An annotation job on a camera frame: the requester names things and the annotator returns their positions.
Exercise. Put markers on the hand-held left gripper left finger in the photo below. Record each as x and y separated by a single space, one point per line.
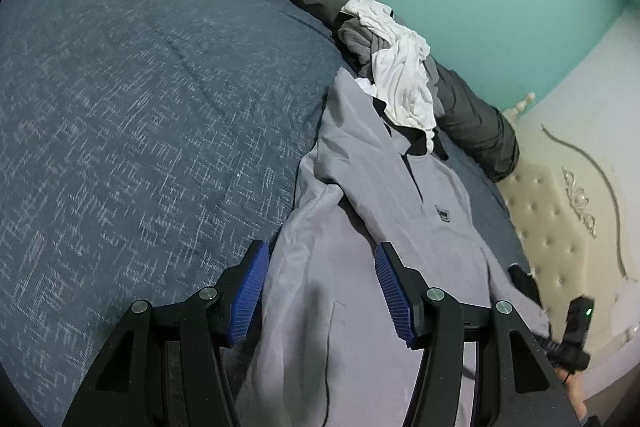
247 297

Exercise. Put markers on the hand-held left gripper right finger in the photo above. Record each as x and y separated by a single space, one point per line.
395 297

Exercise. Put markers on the grey jacket with black lining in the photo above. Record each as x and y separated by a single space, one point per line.
325 307

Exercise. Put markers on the person's right forearm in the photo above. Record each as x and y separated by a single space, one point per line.
577 394

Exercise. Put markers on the cream tufted headboard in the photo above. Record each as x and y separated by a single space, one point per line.
550 232

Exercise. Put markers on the white garment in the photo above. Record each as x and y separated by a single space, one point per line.
405 77

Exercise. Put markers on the blue patterned bed sheet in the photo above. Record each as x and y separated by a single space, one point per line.
125 107

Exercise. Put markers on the dark grey garment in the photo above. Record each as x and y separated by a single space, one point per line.
357 42

